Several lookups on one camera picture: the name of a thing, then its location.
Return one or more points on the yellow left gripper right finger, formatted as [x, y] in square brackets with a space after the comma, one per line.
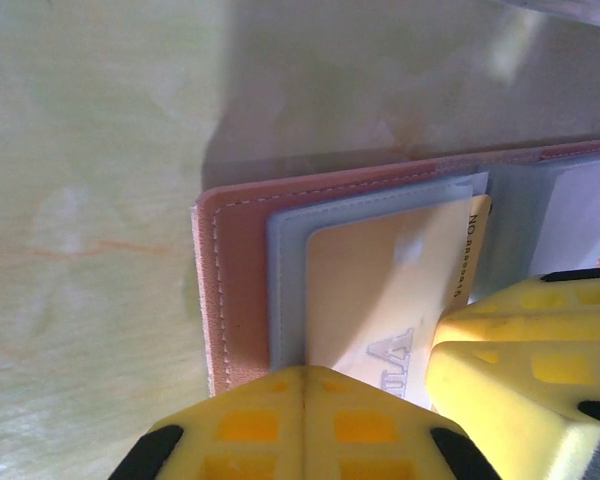
[530, 360]

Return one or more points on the gold card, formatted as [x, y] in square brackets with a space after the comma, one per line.
[370, 280]

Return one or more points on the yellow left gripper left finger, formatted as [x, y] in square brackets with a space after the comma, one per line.
[310, 430]

